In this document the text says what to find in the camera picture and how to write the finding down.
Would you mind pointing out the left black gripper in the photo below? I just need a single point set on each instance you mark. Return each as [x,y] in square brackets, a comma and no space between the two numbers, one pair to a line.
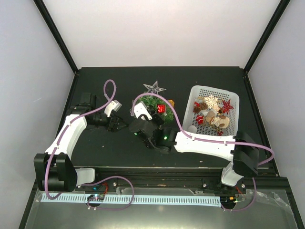
[113,127]

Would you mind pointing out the small green christmas tree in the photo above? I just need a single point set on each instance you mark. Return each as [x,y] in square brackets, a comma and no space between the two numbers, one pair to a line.
[151,106]

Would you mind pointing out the red gift box ornament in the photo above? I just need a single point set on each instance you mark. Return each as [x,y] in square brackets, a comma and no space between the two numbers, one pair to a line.
[161,108]

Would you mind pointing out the silver star tree topper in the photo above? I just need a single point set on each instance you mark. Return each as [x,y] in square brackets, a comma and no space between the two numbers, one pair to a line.
[154,88]

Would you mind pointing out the gold gift box ornament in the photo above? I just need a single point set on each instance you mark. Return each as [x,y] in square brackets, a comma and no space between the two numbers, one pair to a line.
[171,103]

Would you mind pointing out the white perforated plastic basket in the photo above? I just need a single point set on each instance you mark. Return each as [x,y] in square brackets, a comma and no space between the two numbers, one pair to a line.
[197,94]

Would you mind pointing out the red santa ornament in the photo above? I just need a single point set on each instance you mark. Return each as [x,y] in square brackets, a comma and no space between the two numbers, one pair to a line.
[201,119]

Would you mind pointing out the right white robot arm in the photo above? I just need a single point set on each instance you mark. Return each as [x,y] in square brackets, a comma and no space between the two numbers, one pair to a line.
[242,156]

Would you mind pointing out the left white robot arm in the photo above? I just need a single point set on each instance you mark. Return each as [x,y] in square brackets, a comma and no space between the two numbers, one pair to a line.
[54,169]

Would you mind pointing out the white ball ornament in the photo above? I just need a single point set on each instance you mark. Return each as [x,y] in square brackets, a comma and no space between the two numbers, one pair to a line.
[192,129]

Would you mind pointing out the brown pine cone ornament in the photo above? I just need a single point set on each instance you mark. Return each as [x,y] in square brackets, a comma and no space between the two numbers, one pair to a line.
[198,107]

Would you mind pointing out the gold snowflake ornament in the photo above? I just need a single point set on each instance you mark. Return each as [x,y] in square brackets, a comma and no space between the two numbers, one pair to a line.
[211,101]

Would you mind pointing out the red star ornament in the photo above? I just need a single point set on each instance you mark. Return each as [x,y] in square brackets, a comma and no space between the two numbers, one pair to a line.
[226,106]

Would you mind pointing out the right circuit board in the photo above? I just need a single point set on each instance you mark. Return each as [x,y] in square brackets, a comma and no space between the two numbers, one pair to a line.
[231,199]

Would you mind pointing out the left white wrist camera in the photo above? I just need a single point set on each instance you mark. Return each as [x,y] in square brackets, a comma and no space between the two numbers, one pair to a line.
[114,105]

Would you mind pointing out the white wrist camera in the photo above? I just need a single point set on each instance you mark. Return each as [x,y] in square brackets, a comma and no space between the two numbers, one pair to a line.
[114,105]
[140,111]

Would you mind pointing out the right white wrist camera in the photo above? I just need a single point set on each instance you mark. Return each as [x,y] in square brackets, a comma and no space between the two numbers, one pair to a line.
[140,111]

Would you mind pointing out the white slotted cable duct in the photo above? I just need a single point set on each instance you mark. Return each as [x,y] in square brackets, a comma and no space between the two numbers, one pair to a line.
[136,199]

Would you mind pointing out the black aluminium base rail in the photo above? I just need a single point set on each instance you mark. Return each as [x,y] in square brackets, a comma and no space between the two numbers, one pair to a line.
[207,180]

